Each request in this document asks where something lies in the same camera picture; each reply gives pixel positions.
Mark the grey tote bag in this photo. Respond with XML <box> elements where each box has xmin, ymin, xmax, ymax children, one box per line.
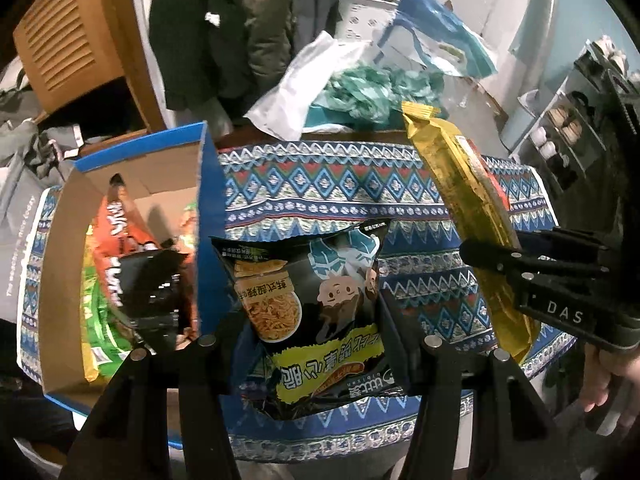
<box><xmin>1</xmin><ymin>120</ymin><xmax>66</xmax><ymax>323</ymax></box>

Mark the red-orange snack packet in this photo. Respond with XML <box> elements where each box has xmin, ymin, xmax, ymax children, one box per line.
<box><xmin>91</xmin><ymin>174</ymin><xmax>160</xmax><ymax>308</ymax></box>

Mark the blue white plastic bag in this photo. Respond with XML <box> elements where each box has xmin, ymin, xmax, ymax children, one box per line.
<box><xmin>371</xmin><ymin>0</ymin><xmax>498</xmax><ymax>80</ymax></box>

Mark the wooden louvered cabinet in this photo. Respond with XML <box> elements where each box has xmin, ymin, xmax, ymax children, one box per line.
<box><xmin>13</xmin><ymin>0</ymin><xmax>166</xmax><ymax>132</ymax></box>

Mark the patterned blue tablecloth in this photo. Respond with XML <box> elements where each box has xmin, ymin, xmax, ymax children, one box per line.
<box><xmin>14</xmin><ymin>138</ymin><xmax>576</xmax><ymax>464</ymax></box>

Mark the blue cardboard box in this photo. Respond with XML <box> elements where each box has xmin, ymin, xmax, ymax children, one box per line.
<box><xmin>32</xmin><ymin>122</ymin><xmax>231</xmax><ymax>415</ymax></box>

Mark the black snack bag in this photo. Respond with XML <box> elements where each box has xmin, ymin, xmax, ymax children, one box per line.
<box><xmin>210</xmin><ymin>218</ymin><xmax>399</xmax><ymax>420</ymax></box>

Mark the teal box with crumpled wrap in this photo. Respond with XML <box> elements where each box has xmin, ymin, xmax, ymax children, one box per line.
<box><xmin>305</xmin><ymin>64</ymin><xmax>449</xmax><ymax>131</ymax></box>

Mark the green snack packet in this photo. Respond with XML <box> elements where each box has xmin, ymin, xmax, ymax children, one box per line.
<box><xmin>80</xmin><ymin>226</ymin><xmax>131</xmax><ymax>382</ymax></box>

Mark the right hand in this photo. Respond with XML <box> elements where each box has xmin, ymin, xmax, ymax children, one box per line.
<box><xmin>579</xmin><ymin>344</ymin><xmax>640</xmax><ymax>428</ymax></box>

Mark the shoe rack with shoes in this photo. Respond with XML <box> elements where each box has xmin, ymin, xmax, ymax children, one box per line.
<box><xmin>511</xmin><ymin>35</ymin><xmax>639</xmax><ymax>200</ymax></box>

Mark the dark hanging jacket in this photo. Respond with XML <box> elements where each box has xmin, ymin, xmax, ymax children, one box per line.
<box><xmin>149</xmin><ymin>0</ymin><xmax>294</xmax><ymax>118</ymax></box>

